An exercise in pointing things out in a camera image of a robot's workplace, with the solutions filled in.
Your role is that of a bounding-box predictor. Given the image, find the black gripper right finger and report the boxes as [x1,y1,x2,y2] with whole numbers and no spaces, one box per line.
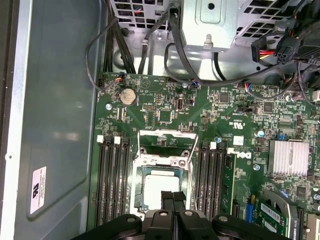
[173,191,291,240]

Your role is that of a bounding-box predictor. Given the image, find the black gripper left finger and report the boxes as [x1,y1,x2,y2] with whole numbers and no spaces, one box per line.
[74,190,176,240]

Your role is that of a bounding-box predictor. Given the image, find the silver CPU plate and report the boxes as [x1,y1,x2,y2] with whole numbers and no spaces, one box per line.
[142,166,186,212]

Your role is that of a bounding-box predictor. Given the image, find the metal socket cover frame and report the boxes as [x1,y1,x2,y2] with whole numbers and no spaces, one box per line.
[136,128,200,165]

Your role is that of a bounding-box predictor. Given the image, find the thin metal locking lever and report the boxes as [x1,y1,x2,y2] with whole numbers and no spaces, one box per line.
[186,161,200,212]

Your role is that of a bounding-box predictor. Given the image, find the CPU socket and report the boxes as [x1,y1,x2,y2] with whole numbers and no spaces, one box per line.
[133,149,200,218]

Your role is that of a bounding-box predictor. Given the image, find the green RAM stick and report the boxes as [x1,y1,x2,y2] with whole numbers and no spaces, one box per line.
[223,152,238,219]

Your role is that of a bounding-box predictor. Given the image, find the black graphics card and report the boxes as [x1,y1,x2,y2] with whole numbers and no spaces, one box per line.
[258,188,305,240]

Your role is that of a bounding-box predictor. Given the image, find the green motherboard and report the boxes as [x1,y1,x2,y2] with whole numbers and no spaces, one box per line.
[87,71,320,240]

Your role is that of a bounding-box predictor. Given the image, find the silver finned heatsink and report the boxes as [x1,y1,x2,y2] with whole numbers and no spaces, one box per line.
[267,139,310,178]

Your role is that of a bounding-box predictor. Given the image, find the silver board USB port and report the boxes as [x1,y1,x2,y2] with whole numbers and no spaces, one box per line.
[175,97,185,113]

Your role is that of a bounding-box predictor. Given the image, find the white printed sticker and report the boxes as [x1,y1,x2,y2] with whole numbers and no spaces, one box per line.
[29,166,48,216]

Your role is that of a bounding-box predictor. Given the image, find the coin cell battery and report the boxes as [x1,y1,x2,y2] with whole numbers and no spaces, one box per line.
[118,87,138,107]

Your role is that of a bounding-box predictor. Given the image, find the black PC case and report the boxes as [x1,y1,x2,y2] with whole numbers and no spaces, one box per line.
[0,0,320,240]

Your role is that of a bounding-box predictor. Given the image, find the silver perforated drive cage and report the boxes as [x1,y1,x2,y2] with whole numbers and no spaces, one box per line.
[107,0,303,51]

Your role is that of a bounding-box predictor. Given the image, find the black eight pin plug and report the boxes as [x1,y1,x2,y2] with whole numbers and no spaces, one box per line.
[274,26,301,65]

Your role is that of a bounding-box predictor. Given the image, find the grey cable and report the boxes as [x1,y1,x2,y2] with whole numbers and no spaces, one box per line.
[138,9,171,75]

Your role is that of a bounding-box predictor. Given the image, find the thick black cable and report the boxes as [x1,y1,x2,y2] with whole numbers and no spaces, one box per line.
[163,7,303,87]

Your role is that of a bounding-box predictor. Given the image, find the thin dark wire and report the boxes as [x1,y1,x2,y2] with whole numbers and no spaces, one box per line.
[84,17,126,91]

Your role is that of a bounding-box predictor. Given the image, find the black plug red wires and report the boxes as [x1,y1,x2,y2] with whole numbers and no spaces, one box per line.
[250,36,279,68]

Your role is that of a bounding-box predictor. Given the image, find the silver metal bracket box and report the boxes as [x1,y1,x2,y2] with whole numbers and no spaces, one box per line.
[181,0,240,53]

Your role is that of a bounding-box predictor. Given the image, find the black sleeved cable bundle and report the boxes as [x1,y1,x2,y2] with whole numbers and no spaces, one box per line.
[291,0,320,89]

